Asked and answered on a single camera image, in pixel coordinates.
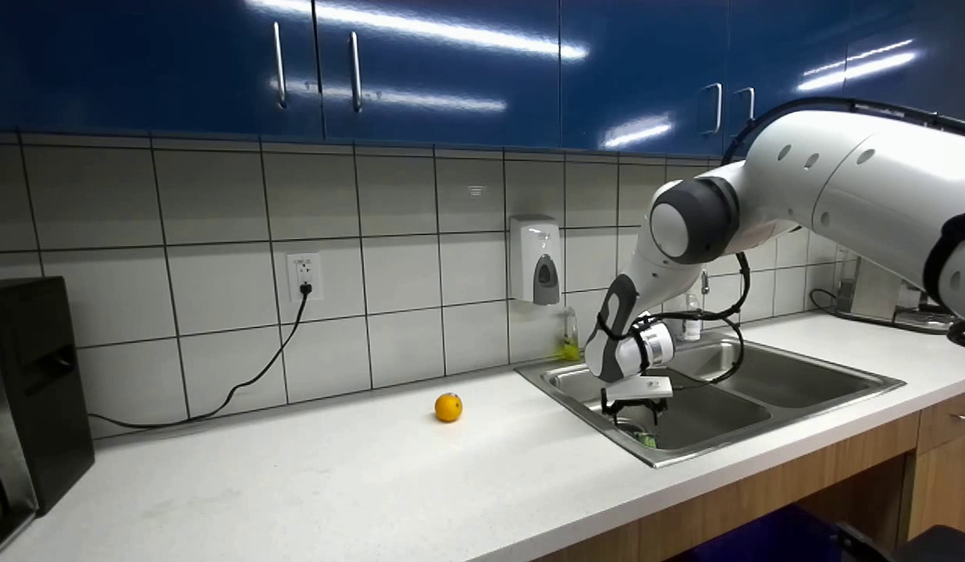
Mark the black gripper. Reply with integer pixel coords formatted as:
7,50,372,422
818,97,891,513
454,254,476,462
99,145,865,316
602,396,670,446

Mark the wooden sink apron panel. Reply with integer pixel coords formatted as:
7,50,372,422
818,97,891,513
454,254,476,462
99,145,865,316
538,411,922,562

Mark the stainless steel double sink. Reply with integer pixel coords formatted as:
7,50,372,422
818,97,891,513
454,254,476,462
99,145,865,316
515,334,910,467

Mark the green dish soap bottle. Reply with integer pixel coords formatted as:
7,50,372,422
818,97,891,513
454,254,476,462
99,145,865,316
557,307,586,364

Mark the orange fruit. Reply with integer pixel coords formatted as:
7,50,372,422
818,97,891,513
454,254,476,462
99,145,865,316
430,391,466,428

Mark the black chair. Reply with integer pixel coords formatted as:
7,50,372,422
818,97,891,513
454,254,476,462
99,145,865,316
835,517,965,562

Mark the wooden drawer front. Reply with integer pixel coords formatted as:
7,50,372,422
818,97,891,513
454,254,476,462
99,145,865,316
911,387,965,455

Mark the wooden cabinet door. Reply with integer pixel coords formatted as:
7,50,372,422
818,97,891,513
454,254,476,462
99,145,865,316
905,428,965,544

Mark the blue glossy cabinet door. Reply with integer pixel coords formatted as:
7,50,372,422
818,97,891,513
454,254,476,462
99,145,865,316
0,0,326,147
916,0,965,125
313,0,568,152
728,0,929,164
557,0,740,162

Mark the black coffee machine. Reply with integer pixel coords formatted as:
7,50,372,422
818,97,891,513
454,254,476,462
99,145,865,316
0,275,98,555

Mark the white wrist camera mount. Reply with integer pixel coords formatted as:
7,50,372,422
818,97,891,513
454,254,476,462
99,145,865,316
600,376,678,406

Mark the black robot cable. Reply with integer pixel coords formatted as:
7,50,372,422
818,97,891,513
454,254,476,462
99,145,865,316
583,95,965,419

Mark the white wall soap dispenser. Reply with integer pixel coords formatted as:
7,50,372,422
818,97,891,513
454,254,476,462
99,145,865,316
507,214,565,309

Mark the white wall outlet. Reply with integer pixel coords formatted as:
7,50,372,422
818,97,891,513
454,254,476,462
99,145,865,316
284,249,327,307

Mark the black power cable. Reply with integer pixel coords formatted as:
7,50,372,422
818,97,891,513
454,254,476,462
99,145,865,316
86,280,320,435

